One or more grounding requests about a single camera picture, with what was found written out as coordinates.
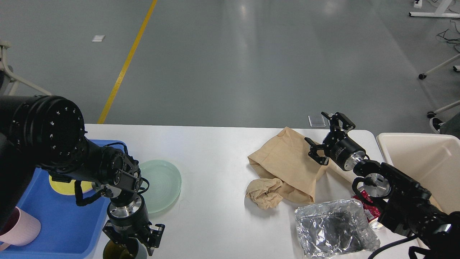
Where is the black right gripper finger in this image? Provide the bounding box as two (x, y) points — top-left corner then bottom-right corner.
(321, 112), (356, 141)
(304, 137), (329, 166)

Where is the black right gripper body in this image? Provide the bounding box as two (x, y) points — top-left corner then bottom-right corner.
(323, 137), (367, 172)

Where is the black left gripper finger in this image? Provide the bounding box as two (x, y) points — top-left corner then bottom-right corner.
(143, 224), (165, 257)
(102, 221), (124, 246)

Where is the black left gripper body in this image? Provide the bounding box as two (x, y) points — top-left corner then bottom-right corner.
(107, 194), (151, 245)

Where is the dark green mug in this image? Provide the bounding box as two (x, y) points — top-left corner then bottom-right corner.
(102, 239), (148, 259)

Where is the light green plate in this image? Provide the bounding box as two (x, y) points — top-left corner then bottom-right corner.
(139, 160), (182, 214)

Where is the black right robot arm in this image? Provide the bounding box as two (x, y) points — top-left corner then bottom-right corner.
(304, 112), (460, 259)

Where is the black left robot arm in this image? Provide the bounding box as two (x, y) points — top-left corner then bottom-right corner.
(1, 95), (165, 256)

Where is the small clear floor plate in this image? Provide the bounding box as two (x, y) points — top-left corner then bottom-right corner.
(308, 115), (326, 128)

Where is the brown paper bag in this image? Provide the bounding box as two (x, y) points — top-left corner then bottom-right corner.
(248, 127), (341, 204)

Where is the blue plastic tray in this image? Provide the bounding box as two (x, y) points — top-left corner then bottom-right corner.
(0, 140), (127, 259)

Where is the yellow plate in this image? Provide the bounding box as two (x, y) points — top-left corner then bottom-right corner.
(48, 176), (93, 196)

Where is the crumpled brown paper ball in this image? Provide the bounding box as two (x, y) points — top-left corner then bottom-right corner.
(245, 178), (283, 210)

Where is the crumpled aluminium foil tray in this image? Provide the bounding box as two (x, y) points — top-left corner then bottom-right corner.
(294, 198), (381, 259)

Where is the red snack wrapper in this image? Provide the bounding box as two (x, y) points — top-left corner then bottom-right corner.
(352, 189), (381, 223)

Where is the pink mug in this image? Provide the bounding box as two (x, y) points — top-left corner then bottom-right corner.
(0, 206), (41, 251)

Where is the white rolling chair right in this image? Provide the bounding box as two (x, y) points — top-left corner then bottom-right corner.
(418, 54), (460, 119)

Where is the white rolling chair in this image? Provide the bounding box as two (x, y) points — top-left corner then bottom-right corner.
(0, 40), (53, 96)
(418, 54), (460, 119)

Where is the beige plastic bin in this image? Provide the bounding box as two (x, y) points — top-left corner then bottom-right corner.
(377, 133), (460, 213)

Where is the person in blue jeans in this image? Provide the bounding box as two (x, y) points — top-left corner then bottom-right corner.
(430, 113), (460, 139)

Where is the white table base far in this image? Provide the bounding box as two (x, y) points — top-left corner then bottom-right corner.
(408, 0), (460, 19)

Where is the white rolling chair left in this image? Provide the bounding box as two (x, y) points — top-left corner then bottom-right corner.
(0, 40), (53, 96)

